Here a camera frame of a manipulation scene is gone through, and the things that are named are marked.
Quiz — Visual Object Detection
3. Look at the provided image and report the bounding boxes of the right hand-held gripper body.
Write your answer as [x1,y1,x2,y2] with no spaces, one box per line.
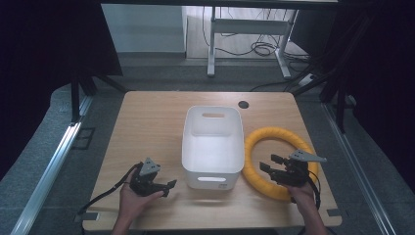
[270,149,328,188]

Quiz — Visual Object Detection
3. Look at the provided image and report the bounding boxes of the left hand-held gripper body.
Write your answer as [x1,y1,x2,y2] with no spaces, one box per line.
[129,157,170,198]

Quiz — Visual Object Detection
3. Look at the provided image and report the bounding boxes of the yellow ring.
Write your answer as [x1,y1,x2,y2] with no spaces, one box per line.
[241,126,319,202]

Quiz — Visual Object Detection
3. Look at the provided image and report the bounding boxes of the white plastic basket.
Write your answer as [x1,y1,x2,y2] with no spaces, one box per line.
[181,105,246,191]

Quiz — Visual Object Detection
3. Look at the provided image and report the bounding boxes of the person's left hand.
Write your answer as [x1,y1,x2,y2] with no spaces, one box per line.
[118,167,165,224]

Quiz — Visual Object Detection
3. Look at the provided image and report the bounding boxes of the person's right hand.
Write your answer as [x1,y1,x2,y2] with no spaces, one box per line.
[283,181,318,212]

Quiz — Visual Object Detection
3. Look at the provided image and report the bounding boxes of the white power strip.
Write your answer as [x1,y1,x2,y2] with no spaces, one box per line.
[298,73,317,87]

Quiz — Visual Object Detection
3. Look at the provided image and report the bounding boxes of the black metal stand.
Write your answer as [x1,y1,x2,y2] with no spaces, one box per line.
[69,72,126,124]
[292,13,370,133]

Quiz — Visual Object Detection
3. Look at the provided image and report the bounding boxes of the black curtain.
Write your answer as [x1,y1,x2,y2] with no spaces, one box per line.
[0,0,123,180]
[290,0,415,194]

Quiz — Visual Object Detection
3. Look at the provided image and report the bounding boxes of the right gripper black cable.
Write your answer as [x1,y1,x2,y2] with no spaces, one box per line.
[290,169,322,211]

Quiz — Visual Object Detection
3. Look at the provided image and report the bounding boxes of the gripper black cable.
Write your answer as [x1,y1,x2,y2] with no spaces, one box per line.
[290,169,322,211]
[76,161,145,216]

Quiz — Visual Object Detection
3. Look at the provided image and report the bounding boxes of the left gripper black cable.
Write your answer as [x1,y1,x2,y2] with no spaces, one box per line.
[76,161,145,216]

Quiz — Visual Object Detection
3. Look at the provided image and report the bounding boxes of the aluminium rail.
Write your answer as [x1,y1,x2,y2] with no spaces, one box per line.
[10,95,94,235]
[321,95,397,235]

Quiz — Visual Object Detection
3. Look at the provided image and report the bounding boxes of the black floor cables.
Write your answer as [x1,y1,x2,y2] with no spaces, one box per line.
[201,6,311,93]

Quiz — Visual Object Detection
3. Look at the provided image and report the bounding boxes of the white metal desk frame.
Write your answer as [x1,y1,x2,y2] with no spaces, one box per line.
[207,6,300,79]

